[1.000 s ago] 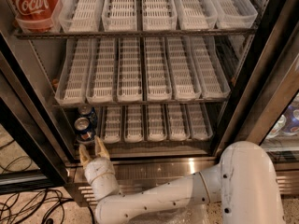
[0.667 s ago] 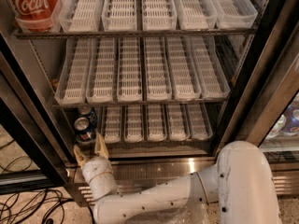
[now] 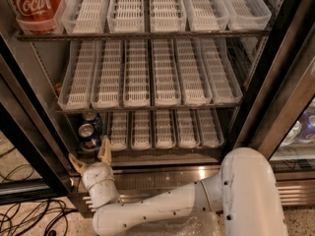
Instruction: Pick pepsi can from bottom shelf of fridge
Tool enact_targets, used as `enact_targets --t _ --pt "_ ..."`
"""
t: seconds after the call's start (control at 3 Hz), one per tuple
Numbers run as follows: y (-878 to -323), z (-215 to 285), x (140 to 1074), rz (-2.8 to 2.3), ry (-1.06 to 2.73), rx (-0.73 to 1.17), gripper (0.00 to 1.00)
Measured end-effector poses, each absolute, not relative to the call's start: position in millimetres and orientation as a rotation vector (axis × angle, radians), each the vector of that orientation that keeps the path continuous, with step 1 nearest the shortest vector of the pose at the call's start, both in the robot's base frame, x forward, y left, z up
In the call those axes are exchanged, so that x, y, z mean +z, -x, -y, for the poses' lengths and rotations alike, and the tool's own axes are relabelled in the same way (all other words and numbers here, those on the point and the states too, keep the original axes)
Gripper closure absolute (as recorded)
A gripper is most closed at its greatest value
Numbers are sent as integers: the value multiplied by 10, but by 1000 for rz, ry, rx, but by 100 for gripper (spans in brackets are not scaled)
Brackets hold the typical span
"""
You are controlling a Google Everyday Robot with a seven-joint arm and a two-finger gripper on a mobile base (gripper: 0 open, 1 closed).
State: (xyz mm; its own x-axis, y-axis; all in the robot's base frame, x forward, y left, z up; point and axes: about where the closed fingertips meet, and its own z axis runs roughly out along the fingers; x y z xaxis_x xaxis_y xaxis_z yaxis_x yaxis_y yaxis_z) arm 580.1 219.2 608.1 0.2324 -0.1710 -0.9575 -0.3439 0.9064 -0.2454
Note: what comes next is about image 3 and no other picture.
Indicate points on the stainless steel fridge cabinet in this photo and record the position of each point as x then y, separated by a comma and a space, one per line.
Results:
139, 176

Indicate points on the blue can behind door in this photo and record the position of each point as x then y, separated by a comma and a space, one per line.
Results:
307, 131

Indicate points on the white green can behind door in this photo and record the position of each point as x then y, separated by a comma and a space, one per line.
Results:
294, 131

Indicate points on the red Coca-Cola can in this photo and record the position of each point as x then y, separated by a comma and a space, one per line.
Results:
34, 4

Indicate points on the left glass fridge door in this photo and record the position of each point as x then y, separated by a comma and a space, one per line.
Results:
19, 128

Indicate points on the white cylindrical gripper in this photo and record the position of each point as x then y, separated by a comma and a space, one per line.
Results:
94, 173

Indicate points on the clear plastic container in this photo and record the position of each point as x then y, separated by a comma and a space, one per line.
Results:
202, 224

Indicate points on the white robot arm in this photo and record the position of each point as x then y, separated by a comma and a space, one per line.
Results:
245, 190

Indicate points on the right glass fridge door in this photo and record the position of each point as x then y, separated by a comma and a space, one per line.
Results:
282, 82

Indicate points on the glass fridge door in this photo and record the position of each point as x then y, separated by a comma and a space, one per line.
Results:
282, 82
19, 128

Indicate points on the blue pepsi can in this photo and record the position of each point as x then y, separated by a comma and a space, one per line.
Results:
94, 119
89, 137

